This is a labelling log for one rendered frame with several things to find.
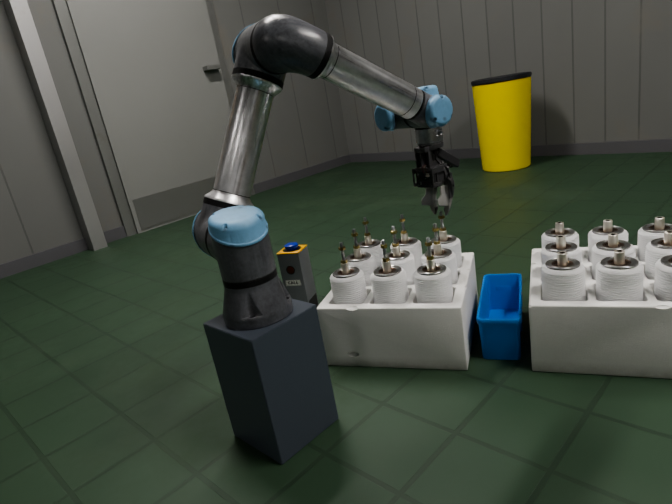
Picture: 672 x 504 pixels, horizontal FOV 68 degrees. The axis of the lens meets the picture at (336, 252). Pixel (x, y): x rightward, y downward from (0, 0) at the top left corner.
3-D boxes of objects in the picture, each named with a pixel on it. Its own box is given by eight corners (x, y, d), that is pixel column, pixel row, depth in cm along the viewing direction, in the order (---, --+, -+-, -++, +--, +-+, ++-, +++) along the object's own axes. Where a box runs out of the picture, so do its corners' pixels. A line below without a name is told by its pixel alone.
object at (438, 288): (414, 336, 134) (406, 274, 129) (431, 320, 141) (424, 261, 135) (446, 343, 128) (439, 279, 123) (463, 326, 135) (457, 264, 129)
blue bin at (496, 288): (524, 362, 127) (521, 319, 123) (479, 360, 131) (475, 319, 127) (523, 309, 153) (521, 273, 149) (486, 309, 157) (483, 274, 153)
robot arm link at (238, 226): (231, 288, 98) (214, 222, 94) (212, 272, 109) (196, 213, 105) (286, 269, 103) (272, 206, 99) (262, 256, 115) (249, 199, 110)
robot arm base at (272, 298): (252, 336, 99) (241, 291, 96) (211, 321, 109) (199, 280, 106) (307, 305, 108) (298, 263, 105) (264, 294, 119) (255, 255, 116)
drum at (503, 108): (545, 160, 354) (541, 69, 335) (521, 173, 329) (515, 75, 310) (493, 161, 381) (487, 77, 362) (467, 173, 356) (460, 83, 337)
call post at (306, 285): (317, 349, 151) (298, 253, 141) (296, 349, 153) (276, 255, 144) (325, 338, 157) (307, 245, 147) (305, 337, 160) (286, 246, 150)
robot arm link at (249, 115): (200, 261, 106) (258, 4, 102) (183, 248, 119) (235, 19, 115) (252, 269, 113) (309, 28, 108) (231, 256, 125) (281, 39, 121)
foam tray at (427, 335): (467, 371, 127) (461, 307, 122) (326, 365, 141) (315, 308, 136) (478, 303, 161) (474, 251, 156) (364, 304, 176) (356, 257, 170)
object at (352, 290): (378, 331, 140) (369, 272, 135) (347, 342, 137) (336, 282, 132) (364, 319, 149) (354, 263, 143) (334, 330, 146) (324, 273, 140)
